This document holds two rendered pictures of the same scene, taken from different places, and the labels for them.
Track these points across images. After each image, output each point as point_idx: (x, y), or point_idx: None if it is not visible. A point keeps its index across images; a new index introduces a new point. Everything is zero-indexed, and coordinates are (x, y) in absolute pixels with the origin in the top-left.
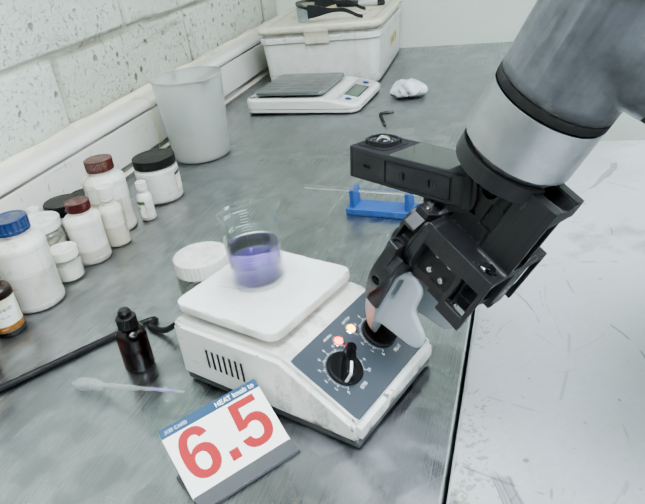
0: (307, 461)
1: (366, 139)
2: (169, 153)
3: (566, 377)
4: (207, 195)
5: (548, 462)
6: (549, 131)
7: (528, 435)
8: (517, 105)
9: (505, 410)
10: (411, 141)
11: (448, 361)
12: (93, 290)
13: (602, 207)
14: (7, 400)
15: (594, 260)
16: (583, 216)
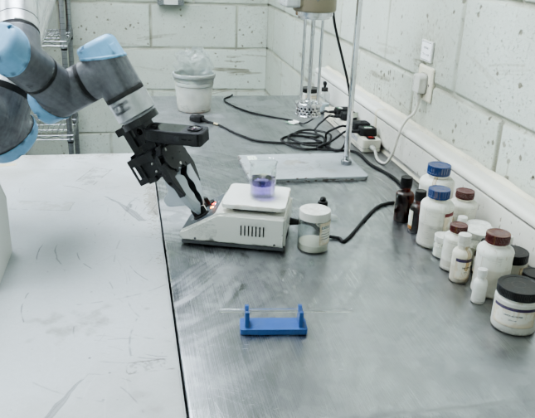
0: None
1: (201, 126)
2: (508, 288)
3: (116, 246)
4: (469, 331)
5: (125, 225)
6: (127, 95)
7: (133, 230)
8: (138, 109)
9: (143, 235)
10: (184, 132)
11: (172, 245)
12: (410, 250)
13: (74, 355)
14: (359, 213)
15: (92, 303)
16: (93, 342)
